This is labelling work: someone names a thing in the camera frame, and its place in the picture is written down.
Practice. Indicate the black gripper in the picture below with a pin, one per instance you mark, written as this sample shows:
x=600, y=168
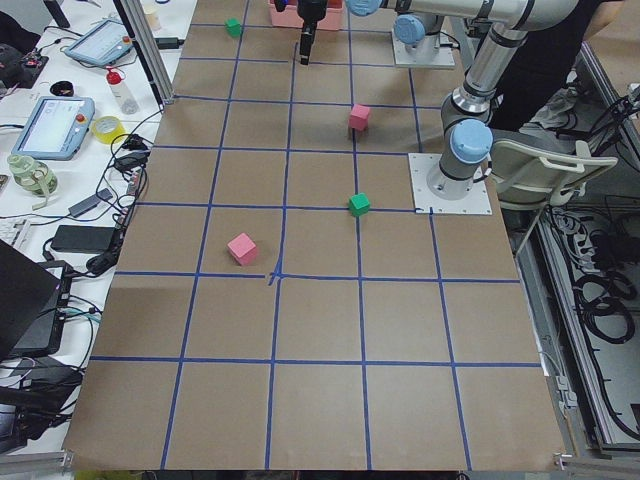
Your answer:
x=311, y=11

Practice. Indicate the pink plastic bin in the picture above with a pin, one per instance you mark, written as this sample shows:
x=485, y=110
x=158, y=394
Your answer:
x=293, y=16

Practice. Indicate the green cube far right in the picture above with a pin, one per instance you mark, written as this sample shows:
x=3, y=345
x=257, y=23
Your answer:
x=233, y=27

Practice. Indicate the green cube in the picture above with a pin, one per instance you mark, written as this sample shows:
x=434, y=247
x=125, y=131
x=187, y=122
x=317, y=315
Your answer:
x=233, y=27
x=359, y=204

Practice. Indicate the pink cube centre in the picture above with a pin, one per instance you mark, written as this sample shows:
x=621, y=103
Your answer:
x=359, y=117

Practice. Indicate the pink cube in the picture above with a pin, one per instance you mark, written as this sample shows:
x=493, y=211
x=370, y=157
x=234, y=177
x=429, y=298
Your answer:
x=243, y=249
x=359, y=117

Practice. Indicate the green cube near left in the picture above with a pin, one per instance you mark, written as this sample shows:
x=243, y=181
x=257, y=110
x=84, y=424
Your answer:
x=359, y=204

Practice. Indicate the red cap squeeze bottle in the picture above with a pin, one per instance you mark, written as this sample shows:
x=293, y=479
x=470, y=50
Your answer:
x=121, y=92

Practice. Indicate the teach pendant far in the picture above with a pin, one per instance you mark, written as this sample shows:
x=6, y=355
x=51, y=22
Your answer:
x=105, y=43

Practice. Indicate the teach pendant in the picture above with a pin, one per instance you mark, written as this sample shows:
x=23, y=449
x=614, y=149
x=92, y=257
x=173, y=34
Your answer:
x=105, y=43
x=56, y=128

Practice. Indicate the pink cube far left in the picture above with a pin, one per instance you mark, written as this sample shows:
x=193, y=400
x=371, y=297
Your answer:
x=243, y=249

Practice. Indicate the yellow tape roll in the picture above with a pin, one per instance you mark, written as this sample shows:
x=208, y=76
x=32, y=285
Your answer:
x=108, y=130

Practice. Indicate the person in black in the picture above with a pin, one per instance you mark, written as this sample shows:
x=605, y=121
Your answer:
x=539, y=68

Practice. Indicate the white chair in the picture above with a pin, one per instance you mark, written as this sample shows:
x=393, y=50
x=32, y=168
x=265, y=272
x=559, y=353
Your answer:
x=530, y=178

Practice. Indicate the teach pendant near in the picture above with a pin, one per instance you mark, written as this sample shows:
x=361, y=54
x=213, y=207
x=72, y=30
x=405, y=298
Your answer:
x=56, y=128

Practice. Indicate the black power adapter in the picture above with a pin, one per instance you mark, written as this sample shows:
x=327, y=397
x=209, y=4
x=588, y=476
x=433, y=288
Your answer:
x=82, y=239

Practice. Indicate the black laptop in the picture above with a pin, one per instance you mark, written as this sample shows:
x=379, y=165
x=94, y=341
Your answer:
x=33, y=296

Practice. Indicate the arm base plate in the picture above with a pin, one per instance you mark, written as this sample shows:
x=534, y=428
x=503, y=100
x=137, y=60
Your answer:
x=435, y=193
x=433, y=52

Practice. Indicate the aluminium frame post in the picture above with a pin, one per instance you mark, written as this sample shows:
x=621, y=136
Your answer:
x=132, y=16

